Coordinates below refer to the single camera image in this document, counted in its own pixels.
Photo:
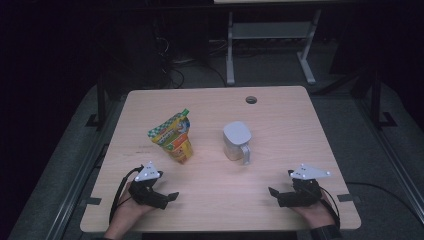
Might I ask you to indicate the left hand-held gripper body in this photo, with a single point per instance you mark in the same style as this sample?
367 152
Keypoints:
146 195

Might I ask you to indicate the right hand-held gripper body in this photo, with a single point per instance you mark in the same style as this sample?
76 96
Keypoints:
300 197

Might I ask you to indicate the yellow green snack bag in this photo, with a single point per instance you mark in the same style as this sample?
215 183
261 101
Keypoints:
173 138

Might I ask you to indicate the clear container with white lid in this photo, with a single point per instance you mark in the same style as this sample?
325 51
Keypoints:
236 136

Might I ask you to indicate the person's right hand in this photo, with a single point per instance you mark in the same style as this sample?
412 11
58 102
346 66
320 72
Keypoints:
318 215

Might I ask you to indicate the person's left hand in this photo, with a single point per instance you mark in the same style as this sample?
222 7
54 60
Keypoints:
126 213

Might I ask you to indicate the black metal stand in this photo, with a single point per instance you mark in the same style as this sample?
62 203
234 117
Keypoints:
101 100
376 100

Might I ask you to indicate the aluminium floor rail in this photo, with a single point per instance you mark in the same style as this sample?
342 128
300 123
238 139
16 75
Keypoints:
76 190
393 160

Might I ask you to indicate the white metal desk frame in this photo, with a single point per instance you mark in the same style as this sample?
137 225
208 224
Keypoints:
270 30

